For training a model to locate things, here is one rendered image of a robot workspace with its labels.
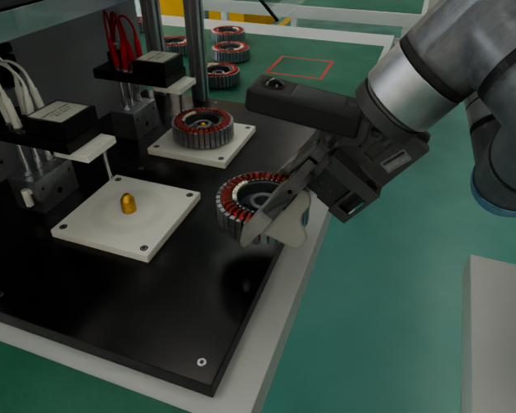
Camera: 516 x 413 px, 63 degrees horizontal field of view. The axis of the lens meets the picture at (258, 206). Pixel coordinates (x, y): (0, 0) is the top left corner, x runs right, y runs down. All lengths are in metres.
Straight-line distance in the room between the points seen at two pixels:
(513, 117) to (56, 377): 0.47
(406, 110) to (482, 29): 0.08
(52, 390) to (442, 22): 0.48
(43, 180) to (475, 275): 0.60
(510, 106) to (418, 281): 1.37
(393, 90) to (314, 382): 1.07
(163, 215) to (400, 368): 1.00
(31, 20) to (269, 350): 0.47
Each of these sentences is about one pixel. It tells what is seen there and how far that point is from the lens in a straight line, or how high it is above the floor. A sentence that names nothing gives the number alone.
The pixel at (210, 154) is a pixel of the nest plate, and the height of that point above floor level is 0.78.
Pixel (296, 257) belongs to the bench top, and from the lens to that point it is 0.58.
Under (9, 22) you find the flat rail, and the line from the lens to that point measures 0.58.
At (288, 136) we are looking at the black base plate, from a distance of 0.83.
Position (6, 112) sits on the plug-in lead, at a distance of 0.66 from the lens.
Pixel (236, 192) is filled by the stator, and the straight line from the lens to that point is 0.51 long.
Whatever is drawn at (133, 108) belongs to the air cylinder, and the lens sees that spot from 0.84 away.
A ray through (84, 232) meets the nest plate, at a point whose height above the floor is 0.78.
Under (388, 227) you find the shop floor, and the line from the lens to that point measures 1.90.
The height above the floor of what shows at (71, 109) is 0.92.
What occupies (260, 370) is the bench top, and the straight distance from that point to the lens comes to 0.47.
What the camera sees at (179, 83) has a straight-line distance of 0.78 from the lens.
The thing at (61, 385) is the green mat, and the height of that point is 0.75.
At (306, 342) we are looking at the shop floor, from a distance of 1.42.
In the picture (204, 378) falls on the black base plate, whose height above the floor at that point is 0.77.
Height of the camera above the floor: 1.14
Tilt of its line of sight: 36 degrees down
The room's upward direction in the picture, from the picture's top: straight up
